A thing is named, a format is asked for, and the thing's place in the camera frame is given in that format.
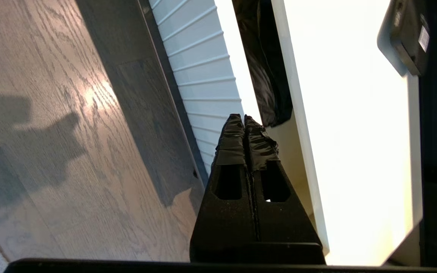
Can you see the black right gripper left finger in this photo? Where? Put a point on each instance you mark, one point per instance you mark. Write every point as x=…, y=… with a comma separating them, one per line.
x=226, y=212

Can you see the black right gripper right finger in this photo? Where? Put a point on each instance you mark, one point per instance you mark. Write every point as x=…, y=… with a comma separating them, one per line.
x=283, y=216

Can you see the black folding umbrella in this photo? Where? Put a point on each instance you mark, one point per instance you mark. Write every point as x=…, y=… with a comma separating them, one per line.
x=266, y=64

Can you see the white ribbed TV cabinet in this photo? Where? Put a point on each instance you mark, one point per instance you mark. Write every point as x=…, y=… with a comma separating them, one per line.
x=355, y=132

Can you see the black set-top box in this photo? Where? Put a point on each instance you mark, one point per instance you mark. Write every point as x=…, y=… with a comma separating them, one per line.
x=410, y=34

